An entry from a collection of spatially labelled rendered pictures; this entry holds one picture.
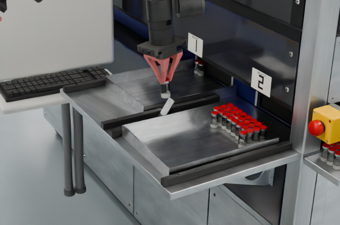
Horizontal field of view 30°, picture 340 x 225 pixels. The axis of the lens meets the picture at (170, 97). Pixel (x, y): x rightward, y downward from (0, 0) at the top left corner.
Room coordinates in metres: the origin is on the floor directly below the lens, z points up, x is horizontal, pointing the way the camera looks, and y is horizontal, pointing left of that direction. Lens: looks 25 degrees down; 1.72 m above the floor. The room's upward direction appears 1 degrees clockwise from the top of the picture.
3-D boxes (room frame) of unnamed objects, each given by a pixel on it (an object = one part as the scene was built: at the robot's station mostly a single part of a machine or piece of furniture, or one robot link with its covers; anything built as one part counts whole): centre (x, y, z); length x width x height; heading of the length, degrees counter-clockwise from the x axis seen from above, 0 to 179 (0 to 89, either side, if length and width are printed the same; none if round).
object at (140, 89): (1.88, 0.00, 0.90); 0.34 x 0.26 x 0.04; 121
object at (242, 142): (1.51, -0.20, 0.90); 0.02 x 0.02 x 0.05
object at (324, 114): (1.44, -0.41, 1.00); 0.08 x 0.07 x 0.07; 121
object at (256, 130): (1.60, -0.20, 0.90); 0.18 x 0.02 x 0.05; 31
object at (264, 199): (2.37, 0.19, 0.73); 1.98 x 0.01 x 0.25; 31
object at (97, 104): (1.70, -0.03, 0.87); 0.70 x 0.48 x 0.02; 31
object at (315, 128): (1.41, -0.37, 0.99); 0.04 x 0.04 x 0.04; 31
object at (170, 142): (1.53, -0.08, 0.90); 0.34 x 0.26 x 0.04; 121
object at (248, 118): (1.61, -0.22, 0.90); 0.18 x 0.02 x 0.05; 31
